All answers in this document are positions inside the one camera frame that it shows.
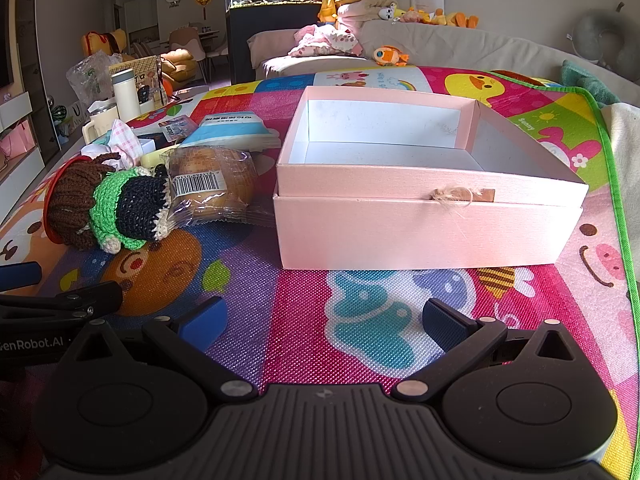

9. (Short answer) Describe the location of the grey neck pillow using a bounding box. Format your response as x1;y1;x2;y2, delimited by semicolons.
570;2;636;68

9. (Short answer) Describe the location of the pale yellow item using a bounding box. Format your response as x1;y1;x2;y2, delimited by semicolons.
140;147;173;168

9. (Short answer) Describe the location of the white thermos bottle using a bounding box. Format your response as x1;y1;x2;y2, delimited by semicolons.
111;68;140;120

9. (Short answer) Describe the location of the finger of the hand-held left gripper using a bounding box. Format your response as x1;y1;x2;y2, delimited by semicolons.
0;281;123;322
0;262;42;293

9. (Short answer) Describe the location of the white mug with handle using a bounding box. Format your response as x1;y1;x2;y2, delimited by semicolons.
82;102;121;143

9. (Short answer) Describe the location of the crochet doll with brown hair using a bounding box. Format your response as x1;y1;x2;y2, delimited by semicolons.
42;154;173;253

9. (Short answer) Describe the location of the pink plaid tissue pack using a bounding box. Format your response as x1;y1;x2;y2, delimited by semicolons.
80;119;143;168

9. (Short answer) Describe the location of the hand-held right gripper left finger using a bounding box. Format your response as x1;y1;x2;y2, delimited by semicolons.
74;296;259;403

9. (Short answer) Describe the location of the black television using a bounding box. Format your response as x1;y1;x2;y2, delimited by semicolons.
0;0;13;88

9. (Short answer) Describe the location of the dining chairs and table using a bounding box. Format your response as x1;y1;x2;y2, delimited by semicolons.
167;22;223;63

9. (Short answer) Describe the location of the yellow duck plush toy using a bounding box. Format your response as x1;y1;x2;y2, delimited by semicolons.
430;7;480;29

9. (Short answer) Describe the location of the yellow bear plush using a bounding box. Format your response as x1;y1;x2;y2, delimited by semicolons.
82;30;126;56

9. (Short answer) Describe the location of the white paper bag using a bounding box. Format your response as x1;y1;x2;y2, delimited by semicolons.
69;100;93;131

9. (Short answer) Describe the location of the teal cloth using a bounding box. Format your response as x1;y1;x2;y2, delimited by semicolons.
560;60;621;106

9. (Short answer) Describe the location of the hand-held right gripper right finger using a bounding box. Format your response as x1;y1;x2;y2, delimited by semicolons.
391;298;577;403

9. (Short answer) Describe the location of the packaged bread bun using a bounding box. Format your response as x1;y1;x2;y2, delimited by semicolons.
165;145;261;226

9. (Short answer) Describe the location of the black fish tank cabinet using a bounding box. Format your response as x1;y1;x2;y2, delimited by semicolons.
226;5;326;86

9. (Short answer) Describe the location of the blue and white packet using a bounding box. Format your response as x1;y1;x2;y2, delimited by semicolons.
185;110;281;153

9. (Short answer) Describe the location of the woven patterned box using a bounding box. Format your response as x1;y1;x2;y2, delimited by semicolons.
109;55;163;106

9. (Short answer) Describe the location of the pink bag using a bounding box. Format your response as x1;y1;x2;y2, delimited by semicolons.
0;120;38;158

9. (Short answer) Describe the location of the clear plastic bag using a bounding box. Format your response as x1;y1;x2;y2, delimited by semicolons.
66;51;123;106

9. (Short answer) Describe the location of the small printed card pack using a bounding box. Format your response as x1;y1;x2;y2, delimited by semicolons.
159;116;196;142

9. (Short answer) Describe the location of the pink cardboard box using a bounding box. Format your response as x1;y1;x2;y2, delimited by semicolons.
272;85;590;272

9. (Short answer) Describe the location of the beige pillow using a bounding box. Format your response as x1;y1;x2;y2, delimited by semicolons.
336;0;401;26

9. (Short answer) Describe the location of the pink floral clothing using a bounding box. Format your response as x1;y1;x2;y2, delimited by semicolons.
289;24;363;58

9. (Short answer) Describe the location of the orange fish plush toy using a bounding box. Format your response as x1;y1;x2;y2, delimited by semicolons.
372;45;411;68

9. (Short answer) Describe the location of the beige sofa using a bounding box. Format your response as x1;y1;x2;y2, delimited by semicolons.
247;20;640;111

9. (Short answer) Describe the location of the colourful cartoon play mat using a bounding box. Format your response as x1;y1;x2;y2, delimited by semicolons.
0;65;640;480

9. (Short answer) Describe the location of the white television cabinet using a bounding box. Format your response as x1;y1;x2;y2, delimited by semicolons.
0;90;48;221

